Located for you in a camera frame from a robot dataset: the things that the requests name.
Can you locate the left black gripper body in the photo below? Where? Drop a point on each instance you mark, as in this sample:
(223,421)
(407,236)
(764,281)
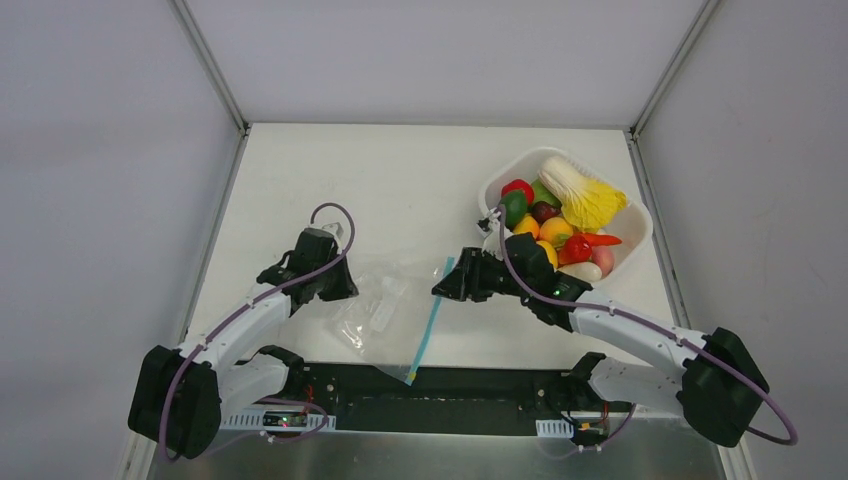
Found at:
(329,281)

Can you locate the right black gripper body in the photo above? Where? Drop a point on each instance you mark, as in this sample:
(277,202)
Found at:
(473,277)

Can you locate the dark green avocado toy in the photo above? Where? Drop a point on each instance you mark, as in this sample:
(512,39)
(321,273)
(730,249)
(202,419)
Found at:
(515,206)

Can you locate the clear zip top bag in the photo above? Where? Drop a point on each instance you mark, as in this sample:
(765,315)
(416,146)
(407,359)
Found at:
(389,323)

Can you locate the red apple toy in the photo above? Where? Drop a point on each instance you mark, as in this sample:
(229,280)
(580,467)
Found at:
(522,186)

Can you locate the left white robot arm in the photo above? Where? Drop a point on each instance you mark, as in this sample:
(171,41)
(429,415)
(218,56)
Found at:
(183,394)

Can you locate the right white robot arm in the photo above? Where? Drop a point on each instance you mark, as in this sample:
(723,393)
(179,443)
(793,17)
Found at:
(709,380)

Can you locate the small orange tangerine toy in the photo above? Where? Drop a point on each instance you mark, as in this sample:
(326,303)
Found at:
(528,225)

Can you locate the orange fruit toy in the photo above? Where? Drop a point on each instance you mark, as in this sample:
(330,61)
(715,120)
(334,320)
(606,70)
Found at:
(555,231)

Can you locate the dark purple plum toy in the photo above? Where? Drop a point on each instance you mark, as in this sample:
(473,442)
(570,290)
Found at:
(542,211)

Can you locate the light green fruit toy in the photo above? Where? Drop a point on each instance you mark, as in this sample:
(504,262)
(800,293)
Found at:
(543,194)

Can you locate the pink peach toy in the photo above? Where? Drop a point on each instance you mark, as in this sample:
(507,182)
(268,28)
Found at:
(603,257)

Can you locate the yellow napa cabbage toy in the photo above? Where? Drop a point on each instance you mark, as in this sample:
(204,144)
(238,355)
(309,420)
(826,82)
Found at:
(587,203)

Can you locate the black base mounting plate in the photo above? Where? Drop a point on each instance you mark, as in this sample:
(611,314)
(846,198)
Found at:
(441,400)

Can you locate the white plastic basin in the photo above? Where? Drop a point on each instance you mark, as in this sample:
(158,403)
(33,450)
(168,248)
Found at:
(633,224)

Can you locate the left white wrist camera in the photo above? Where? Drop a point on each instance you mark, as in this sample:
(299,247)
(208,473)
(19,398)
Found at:
(335,229)

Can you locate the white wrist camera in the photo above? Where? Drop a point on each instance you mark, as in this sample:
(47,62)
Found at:
(335,229)
(489,229)

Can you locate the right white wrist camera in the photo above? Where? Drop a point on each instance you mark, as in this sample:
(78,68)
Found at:
(489,229)

